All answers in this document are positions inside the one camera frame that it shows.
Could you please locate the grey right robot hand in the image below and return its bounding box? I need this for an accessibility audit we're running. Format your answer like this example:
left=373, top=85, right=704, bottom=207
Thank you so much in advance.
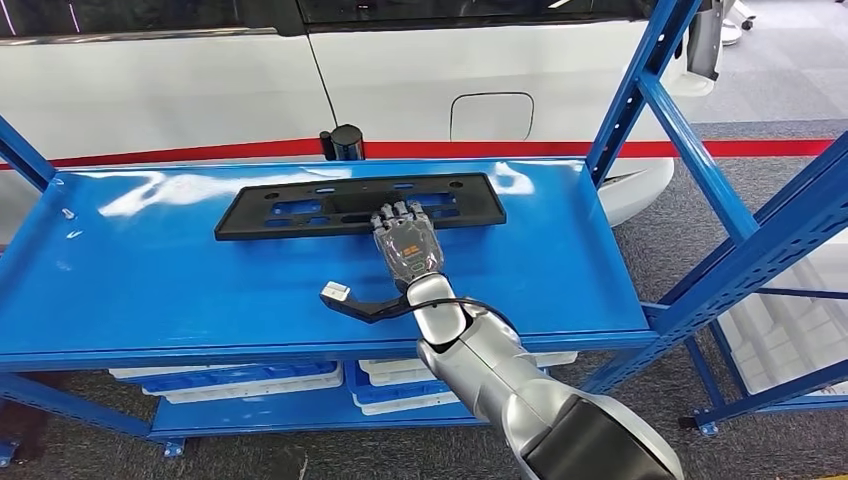
left=369, top=200, right=445, bottom=293

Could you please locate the black plastic plate frame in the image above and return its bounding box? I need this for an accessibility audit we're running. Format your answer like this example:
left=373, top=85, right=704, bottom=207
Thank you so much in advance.
left=213, top=172, right=508, bottom=242

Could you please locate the red barrier belt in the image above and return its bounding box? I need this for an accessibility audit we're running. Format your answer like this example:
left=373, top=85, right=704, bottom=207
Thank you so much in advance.
left=0, top=137, right=837, bottom=170

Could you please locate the white car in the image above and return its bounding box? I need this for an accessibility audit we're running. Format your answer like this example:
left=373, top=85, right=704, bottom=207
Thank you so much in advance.
left=0, top=0, right=720, bottom=230

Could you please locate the large white plastic crate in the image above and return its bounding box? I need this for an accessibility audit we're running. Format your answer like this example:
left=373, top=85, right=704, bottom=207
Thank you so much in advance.
left=718, top=228, right=848, bottom=397

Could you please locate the white wheeled stand base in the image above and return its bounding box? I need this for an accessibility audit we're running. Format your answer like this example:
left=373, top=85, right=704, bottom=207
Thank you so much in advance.
left=720, top=0, right=757, bottom=48

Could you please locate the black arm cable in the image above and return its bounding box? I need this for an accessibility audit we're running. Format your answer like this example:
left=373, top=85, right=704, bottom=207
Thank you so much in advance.
left=380, top=298, right=518, bottom=329

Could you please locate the black stanchion post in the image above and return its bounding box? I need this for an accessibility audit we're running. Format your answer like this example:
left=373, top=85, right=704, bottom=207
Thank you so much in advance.
left=319, top=123, right=366, bottom=162

